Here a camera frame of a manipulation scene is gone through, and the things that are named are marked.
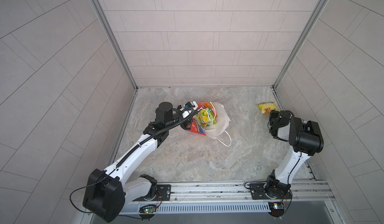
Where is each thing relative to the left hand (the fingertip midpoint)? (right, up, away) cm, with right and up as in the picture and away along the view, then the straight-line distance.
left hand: (200, 110), depth 73 cm
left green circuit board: (-23, -44, -8) cm, 51 cm away
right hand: (+48, 0, +26) cm, 54 cm away
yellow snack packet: (+43, -1, +25) cm, 50 cm away
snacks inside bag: (+4, -4, +12) cm, 13 cm away
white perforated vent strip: (-1, -45, -5) cm, 45 cm away
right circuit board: (+35, -45, -4) cm, 58 cm away
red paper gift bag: (+9, -13, +10) cm, 18 cm away
